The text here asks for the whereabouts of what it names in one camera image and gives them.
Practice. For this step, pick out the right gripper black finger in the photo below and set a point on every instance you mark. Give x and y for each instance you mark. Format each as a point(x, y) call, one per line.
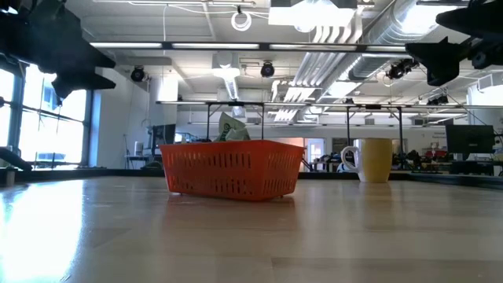
point(479, 21)
point(442, 59)

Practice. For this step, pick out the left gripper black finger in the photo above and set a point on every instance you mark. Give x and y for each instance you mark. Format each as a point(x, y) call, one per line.
point(67, 47)
point(82, 81)

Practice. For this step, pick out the orange slotted plastic basket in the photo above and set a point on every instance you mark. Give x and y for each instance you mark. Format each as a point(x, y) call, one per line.
point(232, 173)

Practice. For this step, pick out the large bright window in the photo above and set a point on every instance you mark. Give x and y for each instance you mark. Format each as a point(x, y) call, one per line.
point(51, 126)

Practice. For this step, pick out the hanging black spotlight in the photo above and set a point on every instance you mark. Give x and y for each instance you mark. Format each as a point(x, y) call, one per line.
point(267, 70)
point(137, 74)

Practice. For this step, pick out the black computer monitor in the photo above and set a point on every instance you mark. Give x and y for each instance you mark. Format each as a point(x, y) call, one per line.
point(469, 139)
point(164, 135)

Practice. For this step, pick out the black beam with light strips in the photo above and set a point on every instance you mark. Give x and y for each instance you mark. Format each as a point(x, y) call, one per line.
point(167, 46)

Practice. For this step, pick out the black hanging camera cluster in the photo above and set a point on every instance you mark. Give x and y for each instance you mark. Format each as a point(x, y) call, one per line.
point(401, 68)

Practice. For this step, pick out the silver ventilation duct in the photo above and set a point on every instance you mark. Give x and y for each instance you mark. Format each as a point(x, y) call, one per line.
point(393, 27)

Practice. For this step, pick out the black workstation frame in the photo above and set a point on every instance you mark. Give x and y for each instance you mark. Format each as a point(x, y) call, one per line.
point(208, 122)
point(400, 133)

